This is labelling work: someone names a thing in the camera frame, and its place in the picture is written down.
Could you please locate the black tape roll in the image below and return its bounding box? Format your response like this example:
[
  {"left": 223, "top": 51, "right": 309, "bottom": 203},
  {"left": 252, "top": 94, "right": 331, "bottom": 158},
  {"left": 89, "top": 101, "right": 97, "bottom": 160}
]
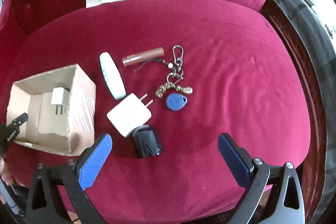
[{"left": 130, "top": 124, "right": 164, "bottom": 159}]

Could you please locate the cardboard box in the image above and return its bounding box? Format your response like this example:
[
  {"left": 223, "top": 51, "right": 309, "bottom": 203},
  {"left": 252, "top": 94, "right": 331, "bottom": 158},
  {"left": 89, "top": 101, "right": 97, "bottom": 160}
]
[{"left": 6, "top": 64, "right": 96, "bottom": 156}]

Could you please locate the small white plug adapter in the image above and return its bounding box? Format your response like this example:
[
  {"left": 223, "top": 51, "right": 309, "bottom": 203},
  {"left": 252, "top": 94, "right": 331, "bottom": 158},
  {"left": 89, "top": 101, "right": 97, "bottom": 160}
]
[{"left": 51, "top": 87, "right": 70, "bottom": 115}]

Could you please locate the large white charger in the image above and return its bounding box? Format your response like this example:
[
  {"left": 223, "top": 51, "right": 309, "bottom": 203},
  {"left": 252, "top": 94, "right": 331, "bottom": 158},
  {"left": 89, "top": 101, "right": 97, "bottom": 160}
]
[{"left": 107, "top": 93, "right": 153, "bottom": 138}]

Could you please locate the metal keychain with charms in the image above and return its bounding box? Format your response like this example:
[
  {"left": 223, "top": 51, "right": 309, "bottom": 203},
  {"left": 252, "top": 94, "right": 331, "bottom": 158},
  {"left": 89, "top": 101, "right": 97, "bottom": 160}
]
[{"left": 133, "top": 45, "right": 193, "bottom": 98}]

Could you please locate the brown lipstick tube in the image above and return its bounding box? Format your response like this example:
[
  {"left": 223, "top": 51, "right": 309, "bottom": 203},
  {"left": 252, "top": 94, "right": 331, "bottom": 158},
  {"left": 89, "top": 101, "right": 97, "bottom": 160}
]
[{"left": 122, "top": 47, "right": 165, "bottom": 67}]

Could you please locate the person's hand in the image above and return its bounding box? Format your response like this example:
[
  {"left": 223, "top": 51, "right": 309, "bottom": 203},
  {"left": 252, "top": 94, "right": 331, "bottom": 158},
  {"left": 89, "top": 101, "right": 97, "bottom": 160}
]
[{"left": 0, "top": 155, "right": 16, "bottom": 205}]

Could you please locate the blue key fob tag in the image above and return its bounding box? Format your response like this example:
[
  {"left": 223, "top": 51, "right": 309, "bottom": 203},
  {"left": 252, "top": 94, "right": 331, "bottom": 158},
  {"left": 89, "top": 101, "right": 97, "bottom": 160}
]
[{"left": 166, "top": 93, "right": 188, "bottom": 111}]

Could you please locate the white oval remote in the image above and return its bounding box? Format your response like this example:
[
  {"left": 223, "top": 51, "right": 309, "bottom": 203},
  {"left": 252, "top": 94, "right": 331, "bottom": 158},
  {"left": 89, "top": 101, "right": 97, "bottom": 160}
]
[{"left": 99, "top": 52, "right": 126, "bottom": 100}]

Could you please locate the red velvet tufted sofa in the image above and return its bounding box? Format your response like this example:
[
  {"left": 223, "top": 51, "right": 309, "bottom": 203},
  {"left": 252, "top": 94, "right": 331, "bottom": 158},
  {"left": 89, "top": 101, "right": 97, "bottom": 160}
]
[{"left": 1, "top": 0, "right": 311, "bottom": 223}]

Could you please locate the grey plaid blanket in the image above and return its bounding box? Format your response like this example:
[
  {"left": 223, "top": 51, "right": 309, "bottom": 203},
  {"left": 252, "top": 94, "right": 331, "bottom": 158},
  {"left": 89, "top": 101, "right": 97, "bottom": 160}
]
[{"left": 267, "top": 0, "right": 336, "bottom": 224}]

